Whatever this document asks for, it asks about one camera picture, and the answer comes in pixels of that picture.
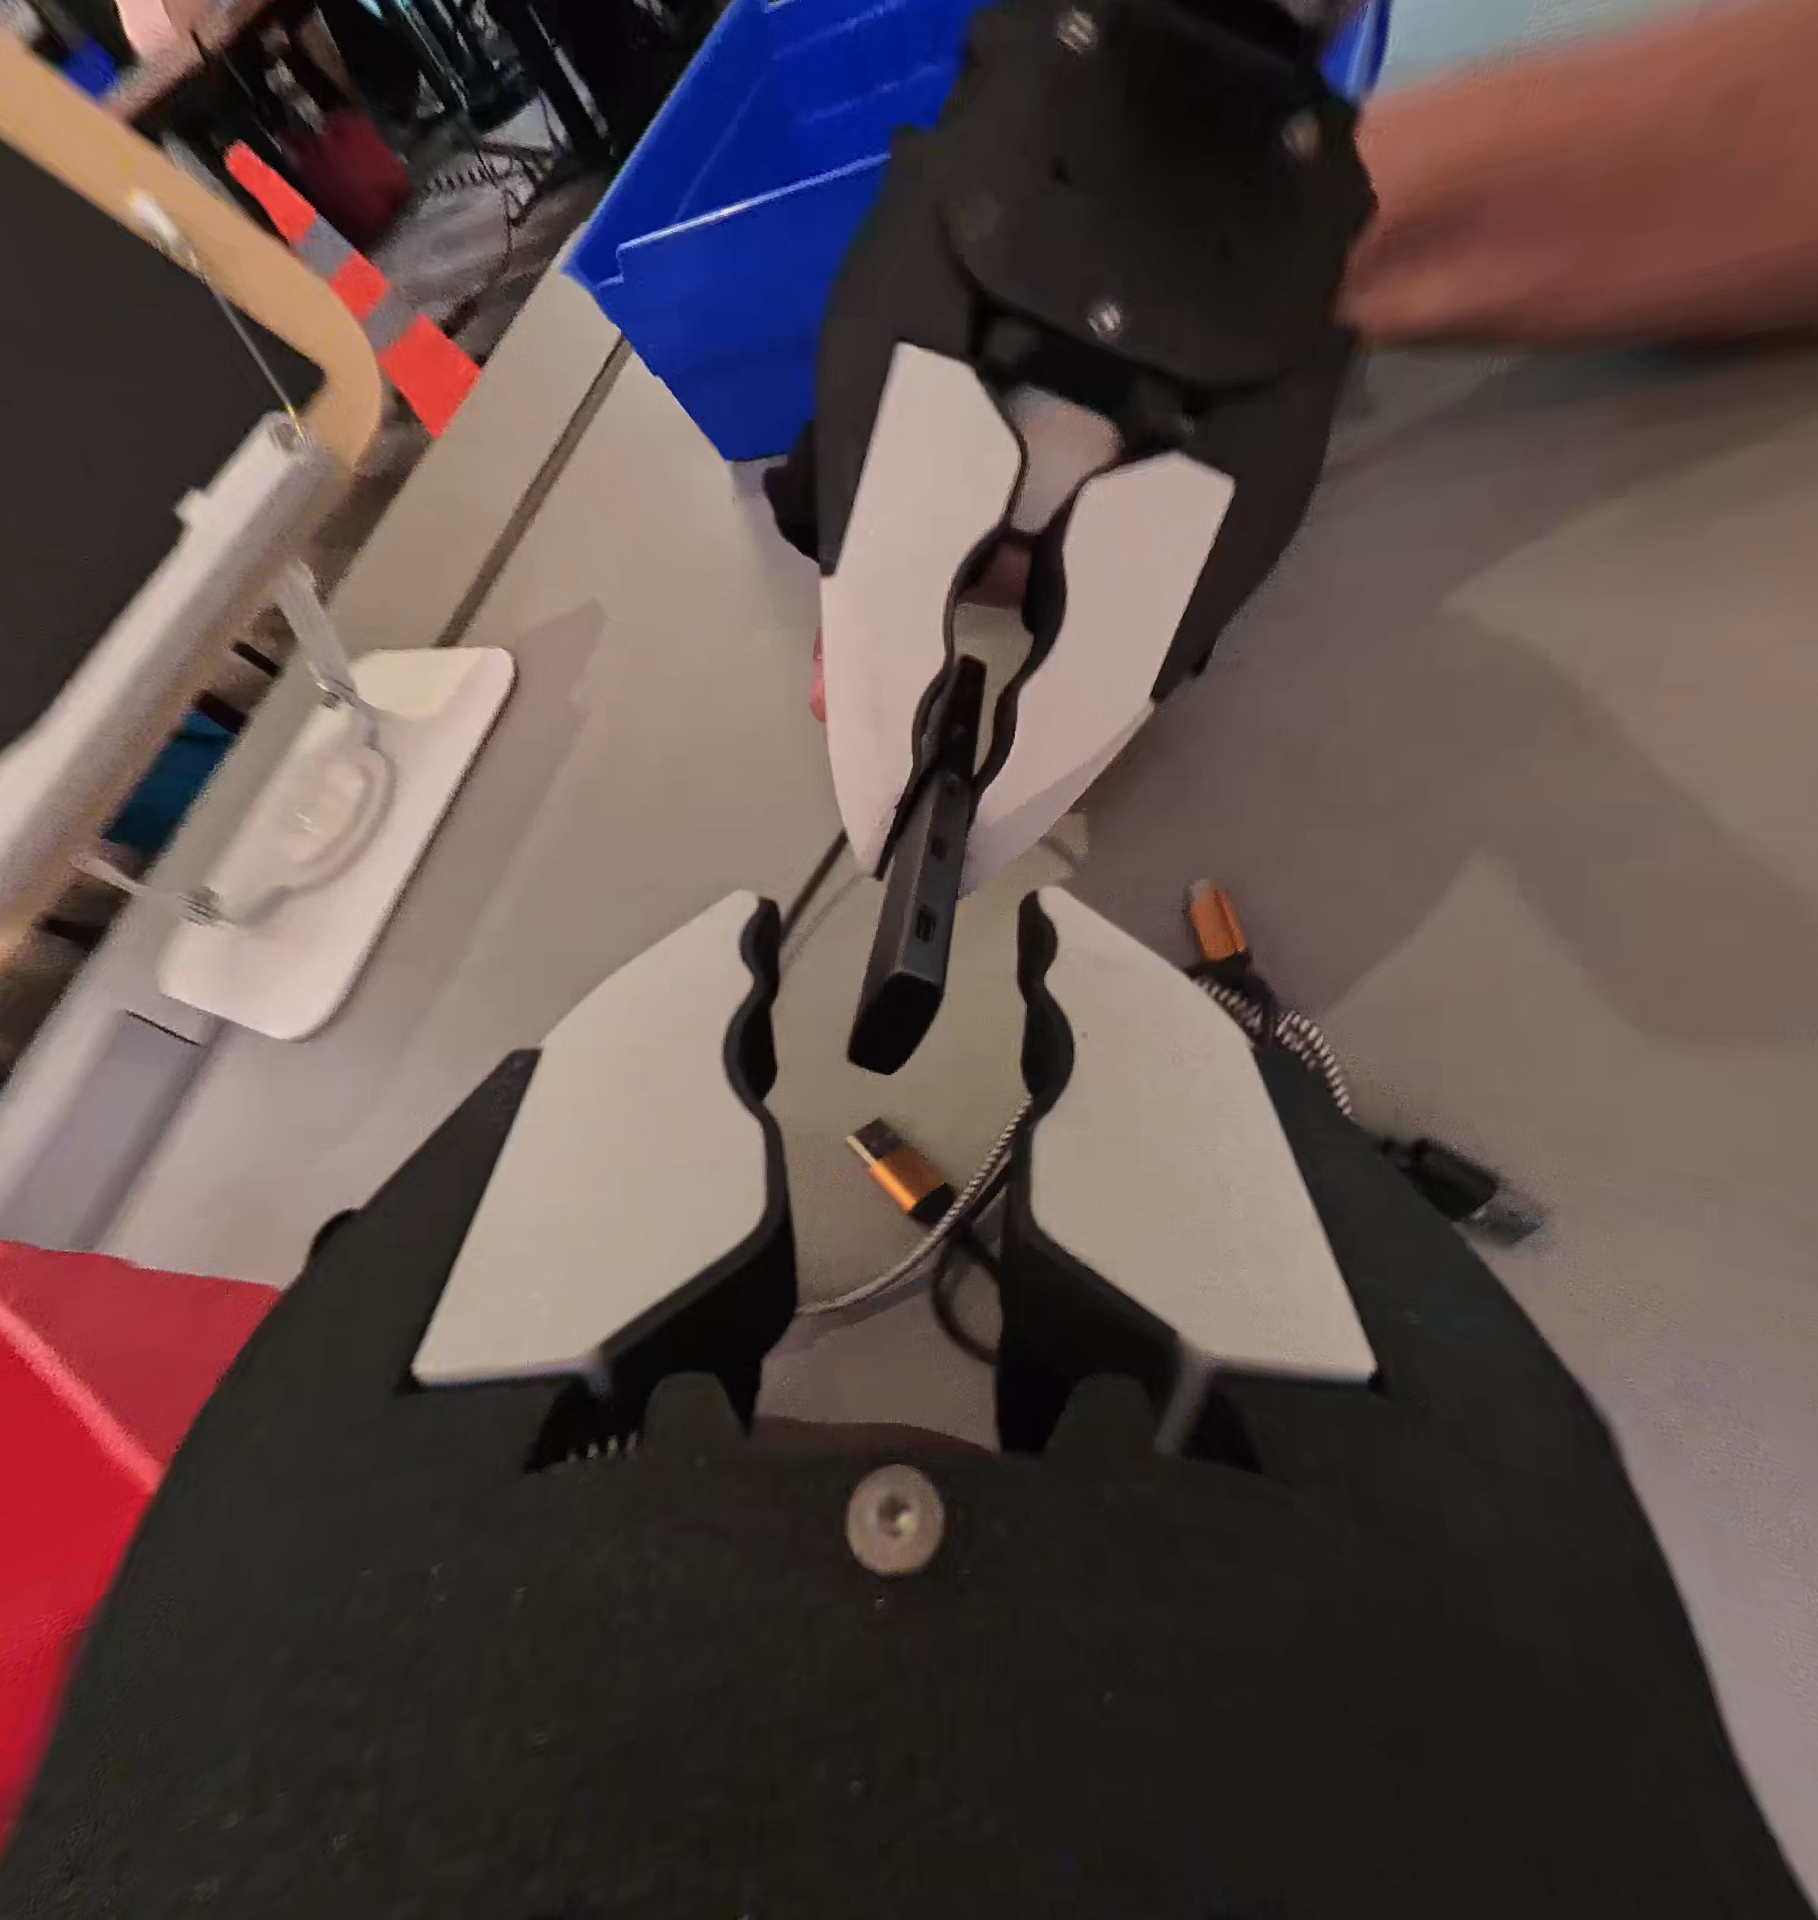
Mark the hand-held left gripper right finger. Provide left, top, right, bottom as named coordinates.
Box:
left=1002, top=887, right=1379, bottom=1385

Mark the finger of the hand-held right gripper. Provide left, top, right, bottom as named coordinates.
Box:
left=959, top=447, right=1244, bottom=896
left=815, top=337, right=1032, bottom=881

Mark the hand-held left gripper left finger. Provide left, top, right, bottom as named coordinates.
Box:
left=407, top=892, right=797, bottom=1388

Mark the braided cable orange plug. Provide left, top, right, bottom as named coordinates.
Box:
left=794, top=877, right=1549, bottom=1326

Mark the grey usb hub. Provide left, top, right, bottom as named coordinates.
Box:
left=846, top=651, right=989, bottom=1078

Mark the red plastic bin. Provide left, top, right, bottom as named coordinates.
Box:
left=0, top=1220, right=289, bottom=1920

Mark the person's right forearm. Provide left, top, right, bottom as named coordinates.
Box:
left=1336, top=0, right=1818, bottom=350

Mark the blue plastic bin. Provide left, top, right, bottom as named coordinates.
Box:
left=563, top=0, right=1396, bottom=463

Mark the orange striped cone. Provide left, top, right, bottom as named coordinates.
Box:
left=226, top=142, right=483, bottom=440

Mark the red bag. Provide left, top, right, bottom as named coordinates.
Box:
left=285, top=112, right=417, bottom=250

